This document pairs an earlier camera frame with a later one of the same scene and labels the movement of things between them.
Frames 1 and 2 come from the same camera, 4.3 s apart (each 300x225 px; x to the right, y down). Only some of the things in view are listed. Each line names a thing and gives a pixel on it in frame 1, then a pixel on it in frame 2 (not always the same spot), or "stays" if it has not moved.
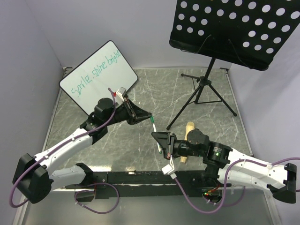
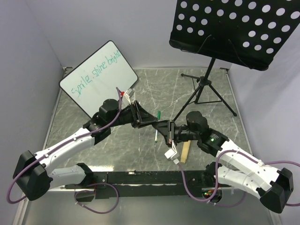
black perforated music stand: x=248 y=33 stays
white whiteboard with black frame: x=105 y=67 stays
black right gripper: x=163 y=138 to x=167 y=128
